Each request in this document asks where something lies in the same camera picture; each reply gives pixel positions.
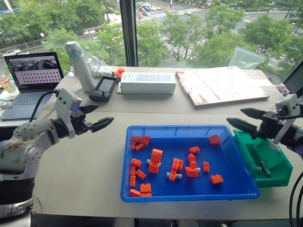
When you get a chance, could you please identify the grey laptop computer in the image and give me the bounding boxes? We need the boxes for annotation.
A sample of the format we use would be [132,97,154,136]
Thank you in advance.
[0,52,65,122]

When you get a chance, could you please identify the robot torso black silver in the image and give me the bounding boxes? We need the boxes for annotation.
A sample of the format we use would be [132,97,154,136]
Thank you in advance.
[0,174,36,218]

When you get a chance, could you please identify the orange plastic housing part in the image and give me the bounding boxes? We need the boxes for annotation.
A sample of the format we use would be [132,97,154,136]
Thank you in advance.
[148,148,164,175]

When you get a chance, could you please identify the green plastic bin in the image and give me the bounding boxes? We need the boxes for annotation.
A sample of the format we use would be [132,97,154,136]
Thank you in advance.
[232,129,294,188]

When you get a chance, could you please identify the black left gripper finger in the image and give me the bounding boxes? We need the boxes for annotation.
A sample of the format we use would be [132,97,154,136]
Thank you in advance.
[90,117,115,133]
[80,105,100,114]

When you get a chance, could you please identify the blue plastic tray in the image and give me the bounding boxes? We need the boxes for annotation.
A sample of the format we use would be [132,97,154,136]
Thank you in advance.
[120,125,261,203]

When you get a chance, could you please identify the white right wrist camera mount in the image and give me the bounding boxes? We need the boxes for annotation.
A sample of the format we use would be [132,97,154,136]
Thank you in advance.
[274,93,298,145]

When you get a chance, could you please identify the red L-shaped Lego brick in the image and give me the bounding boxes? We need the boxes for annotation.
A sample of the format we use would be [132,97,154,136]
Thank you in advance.
[168,157,184,182]

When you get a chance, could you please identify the black window frame post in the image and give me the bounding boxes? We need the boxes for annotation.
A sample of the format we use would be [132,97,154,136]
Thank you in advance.
[119,0,139,67]

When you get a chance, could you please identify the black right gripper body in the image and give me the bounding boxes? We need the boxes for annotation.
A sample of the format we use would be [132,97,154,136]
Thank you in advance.
[257,111,285,140]

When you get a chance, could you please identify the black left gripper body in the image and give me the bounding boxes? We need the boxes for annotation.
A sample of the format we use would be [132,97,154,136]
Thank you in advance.
[71,110,93,137]

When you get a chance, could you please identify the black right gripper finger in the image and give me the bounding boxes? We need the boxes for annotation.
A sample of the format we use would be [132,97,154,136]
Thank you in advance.
[240,107,270,120]
[226,117,258,138]

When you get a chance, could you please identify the black monitor edge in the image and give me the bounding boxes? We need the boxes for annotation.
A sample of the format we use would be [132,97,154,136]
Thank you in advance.
[282,61,303,96]

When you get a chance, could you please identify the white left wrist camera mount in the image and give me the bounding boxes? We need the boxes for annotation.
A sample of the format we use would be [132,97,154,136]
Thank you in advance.
[55,88,82,139]

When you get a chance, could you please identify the black handheld game console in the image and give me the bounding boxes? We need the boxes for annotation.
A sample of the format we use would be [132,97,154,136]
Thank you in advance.
[89,71,119,103]

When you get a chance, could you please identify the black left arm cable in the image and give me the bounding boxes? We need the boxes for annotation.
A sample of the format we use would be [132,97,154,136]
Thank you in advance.
[29,90,60,122]

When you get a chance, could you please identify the white cardboard box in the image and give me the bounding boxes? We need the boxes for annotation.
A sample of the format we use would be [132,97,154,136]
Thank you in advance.
[117,71,177,95]

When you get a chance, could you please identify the white thermos bottle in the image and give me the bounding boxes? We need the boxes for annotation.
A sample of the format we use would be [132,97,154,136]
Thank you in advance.
[64,41,97,93]

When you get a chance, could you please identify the light wooden board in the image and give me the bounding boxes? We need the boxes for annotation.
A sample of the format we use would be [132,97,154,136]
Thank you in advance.
[175,66,270,108]

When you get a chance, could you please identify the black hanging cables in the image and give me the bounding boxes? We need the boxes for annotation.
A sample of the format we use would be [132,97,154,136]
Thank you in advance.
[288,170,303,227]

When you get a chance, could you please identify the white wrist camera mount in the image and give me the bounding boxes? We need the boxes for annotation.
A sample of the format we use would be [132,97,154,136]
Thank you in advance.
[55,88,82,139]
[274,93,298,145]

